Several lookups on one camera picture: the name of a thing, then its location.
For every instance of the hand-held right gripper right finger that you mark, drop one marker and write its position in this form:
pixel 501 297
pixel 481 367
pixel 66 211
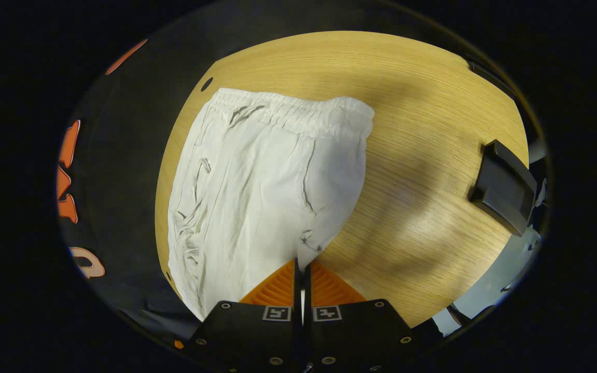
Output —
pixel 360 331

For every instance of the white jeans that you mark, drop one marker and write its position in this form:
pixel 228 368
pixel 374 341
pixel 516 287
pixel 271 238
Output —
pixel 257 197

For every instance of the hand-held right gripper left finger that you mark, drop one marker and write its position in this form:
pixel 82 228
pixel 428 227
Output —
pixel 246 331

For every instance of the black backdrop cloth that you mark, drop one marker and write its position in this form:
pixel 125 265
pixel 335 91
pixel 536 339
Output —
pixel 122 155

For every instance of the black rectangular block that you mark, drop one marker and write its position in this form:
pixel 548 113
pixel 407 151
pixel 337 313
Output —
pixel 503 189

